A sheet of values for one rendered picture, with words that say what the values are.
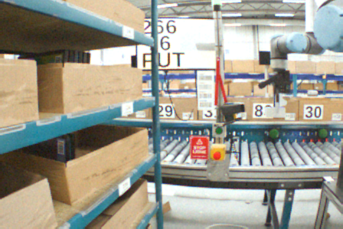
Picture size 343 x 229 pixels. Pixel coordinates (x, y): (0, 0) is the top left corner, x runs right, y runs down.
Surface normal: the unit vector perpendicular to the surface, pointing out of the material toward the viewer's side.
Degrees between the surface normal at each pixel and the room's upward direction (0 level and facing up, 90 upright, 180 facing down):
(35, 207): 90
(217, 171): 90
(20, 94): 90
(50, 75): 90
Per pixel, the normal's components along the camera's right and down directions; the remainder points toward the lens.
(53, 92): -0.26, 0.08
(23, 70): 0.96, 0.00
